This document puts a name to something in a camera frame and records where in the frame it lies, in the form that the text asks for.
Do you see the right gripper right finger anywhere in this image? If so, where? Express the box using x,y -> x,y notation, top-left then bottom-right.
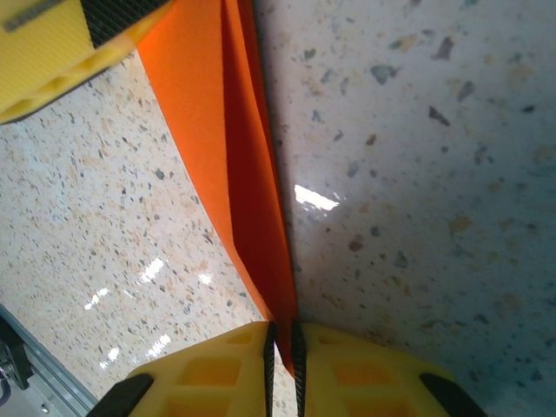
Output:
289,321 -> 487,417

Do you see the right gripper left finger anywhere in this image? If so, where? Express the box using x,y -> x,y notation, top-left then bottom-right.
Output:
89,321 -> 279,417

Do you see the orange paper sheet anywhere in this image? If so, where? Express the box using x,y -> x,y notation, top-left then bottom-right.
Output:
135,0 -> 301,379

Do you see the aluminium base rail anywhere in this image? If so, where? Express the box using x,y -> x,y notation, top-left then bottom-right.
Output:
0,303 -> 100,417

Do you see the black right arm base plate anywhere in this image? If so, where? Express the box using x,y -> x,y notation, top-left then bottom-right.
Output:
0,321 -> 35,392

